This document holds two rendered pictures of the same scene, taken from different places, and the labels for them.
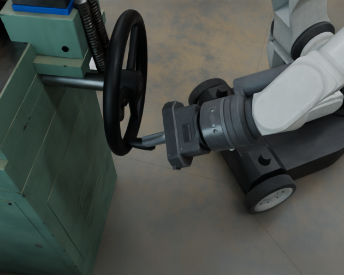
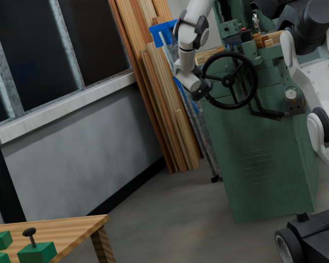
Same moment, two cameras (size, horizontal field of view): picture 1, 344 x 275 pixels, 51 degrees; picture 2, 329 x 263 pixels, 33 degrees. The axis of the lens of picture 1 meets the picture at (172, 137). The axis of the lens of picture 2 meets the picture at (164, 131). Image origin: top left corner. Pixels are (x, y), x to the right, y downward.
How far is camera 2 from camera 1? 2.70 m
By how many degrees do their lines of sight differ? 89
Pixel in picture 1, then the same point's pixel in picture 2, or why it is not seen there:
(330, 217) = not seen: outside the picture
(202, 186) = not seen: hidden behind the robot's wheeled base
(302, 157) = (317, 244)
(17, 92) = (214, 68)
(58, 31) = not seen: hidden behind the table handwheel
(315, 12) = (313, 96)
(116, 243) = (260, 224)
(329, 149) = not seen: outside the picture
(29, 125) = (215, 83)
